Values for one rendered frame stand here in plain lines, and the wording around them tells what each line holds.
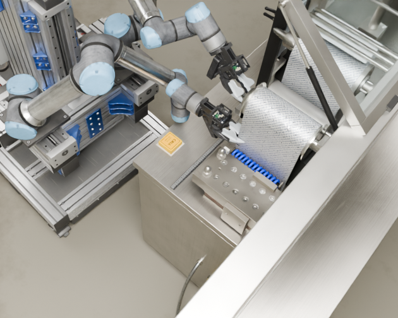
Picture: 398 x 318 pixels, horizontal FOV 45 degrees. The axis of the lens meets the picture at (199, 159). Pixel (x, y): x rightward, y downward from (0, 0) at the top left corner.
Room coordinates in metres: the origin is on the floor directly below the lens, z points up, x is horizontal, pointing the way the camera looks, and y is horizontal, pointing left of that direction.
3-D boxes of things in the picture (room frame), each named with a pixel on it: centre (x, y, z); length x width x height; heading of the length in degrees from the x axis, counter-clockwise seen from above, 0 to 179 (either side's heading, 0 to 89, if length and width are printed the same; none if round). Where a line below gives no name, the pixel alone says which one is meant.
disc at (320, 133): (0.92, -0.37, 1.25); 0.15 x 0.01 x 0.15; 147
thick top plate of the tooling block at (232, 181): (0.82, -0.20, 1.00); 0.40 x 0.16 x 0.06; 57
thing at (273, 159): (0.94, -0.23, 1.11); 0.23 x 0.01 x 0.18; 57
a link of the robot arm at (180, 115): (1.17, 0.10, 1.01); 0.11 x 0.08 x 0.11; 13
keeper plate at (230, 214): (0.73, -0.16, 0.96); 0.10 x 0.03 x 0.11; 57
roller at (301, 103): (1.09, -0.33, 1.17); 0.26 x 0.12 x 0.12; 57
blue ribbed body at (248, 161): (0.92, -0.22, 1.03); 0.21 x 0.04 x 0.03; 57
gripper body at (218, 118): (1.07, -0.03, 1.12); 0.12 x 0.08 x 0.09; 57
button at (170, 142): (1.05, 0.12, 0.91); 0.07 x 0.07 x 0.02; 57
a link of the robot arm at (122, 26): (1.55, 0.43, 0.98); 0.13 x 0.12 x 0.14; 124
